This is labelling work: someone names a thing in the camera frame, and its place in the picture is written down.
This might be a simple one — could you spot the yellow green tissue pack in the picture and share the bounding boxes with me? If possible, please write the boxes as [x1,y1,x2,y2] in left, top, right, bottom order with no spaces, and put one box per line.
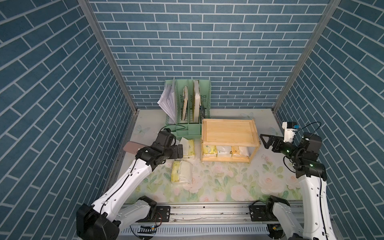
[180,138,195,159]

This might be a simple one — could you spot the white tissue pack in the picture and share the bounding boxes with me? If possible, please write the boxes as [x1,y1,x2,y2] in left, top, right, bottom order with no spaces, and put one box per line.
[216,146,232,158]

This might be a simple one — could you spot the wooden two-tier shelf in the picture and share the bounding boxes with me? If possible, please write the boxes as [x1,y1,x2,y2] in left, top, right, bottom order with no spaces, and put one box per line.
[201,119,261,163]

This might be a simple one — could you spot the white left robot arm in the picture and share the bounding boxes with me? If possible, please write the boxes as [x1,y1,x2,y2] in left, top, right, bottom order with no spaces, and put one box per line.
[76,128,183,240]

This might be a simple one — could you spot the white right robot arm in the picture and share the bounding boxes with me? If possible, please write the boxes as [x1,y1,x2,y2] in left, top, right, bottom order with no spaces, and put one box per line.
[260,132,336,240]

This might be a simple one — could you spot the orange lower tissue pack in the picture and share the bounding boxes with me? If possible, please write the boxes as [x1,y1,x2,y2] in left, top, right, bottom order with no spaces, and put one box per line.
[232,146,250,158]

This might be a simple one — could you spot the floral table mat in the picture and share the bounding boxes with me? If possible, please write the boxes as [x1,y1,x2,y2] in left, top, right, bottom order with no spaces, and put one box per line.
[128,140,301,203]

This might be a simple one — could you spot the pink phone-like object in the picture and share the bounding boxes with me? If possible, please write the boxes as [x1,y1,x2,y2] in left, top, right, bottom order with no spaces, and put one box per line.
[123,141,145,155]

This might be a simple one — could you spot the white paper stack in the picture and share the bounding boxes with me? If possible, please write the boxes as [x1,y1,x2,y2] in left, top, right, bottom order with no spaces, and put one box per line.
[157,84,177,124]

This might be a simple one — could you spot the brown edged book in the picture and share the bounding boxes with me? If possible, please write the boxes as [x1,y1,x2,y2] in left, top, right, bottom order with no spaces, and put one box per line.
[182,86,189,122]

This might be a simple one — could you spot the green plastic file organizer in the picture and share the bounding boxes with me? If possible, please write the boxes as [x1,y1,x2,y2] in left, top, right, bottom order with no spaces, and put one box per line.
[165,80,211,140]

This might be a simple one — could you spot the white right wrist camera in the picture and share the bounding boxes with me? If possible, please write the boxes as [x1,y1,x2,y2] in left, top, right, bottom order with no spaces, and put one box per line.
[282,122,300,143]

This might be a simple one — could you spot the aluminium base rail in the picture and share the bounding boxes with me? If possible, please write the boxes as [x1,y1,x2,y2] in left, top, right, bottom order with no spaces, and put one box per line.
[77,200,343,240]

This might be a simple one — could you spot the aluminium right corner post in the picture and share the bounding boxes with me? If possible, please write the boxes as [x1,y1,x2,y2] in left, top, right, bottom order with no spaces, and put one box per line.
[272,0,341,116]

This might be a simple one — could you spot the aluminium corner post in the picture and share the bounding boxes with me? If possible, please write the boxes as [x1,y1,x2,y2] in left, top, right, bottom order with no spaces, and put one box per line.
[272,0,341,116]
[77,0,138,113]

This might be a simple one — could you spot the aluminium left corner post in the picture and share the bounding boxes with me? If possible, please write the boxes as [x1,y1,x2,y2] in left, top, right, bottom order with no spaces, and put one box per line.
[77,0,138,113]

